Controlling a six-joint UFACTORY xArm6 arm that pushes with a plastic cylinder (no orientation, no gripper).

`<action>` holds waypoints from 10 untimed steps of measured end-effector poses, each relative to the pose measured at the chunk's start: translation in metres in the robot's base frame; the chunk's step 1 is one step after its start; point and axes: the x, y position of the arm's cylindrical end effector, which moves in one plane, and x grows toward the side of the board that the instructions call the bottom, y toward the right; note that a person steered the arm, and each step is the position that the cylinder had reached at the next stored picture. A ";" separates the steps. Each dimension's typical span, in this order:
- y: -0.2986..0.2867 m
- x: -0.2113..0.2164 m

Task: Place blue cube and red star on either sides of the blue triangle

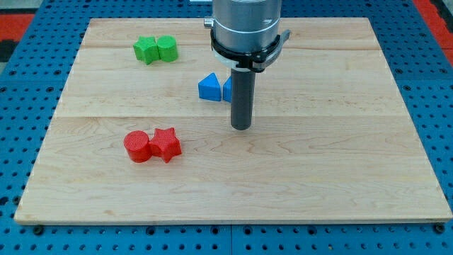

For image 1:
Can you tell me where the black clamp ring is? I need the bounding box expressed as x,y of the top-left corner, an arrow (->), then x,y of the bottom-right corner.
210,29 -> 292,74

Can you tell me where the green cylinder block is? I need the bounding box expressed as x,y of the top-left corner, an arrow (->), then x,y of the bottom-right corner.
156,35 -> 178,62

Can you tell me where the red cylinder block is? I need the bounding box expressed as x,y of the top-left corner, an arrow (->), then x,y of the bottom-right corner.
123,130 -> 152,163

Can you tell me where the wooden board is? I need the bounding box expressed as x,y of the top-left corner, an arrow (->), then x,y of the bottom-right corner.
14,18 -> 452,225

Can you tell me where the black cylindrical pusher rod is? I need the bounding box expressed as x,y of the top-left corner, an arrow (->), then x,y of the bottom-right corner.
231,69 -> 256,130

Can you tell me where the green star block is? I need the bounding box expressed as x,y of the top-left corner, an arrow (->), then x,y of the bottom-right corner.
133,36 -> 160,64

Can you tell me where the blue triangle block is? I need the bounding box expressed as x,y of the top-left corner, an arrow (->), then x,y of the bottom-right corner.
197,72 -> 222,101

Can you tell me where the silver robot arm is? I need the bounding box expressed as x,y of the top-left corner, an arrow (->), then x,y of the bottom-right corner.
204,0 -> 282,53

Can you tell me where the red star block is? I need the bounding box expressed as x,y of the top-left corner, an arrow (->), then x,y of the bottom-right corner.
149,127 -> 182,163

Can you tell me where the blue cube block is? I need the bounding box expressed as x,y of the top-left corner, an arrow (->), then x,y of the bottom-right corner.
222,77 -> 231,103

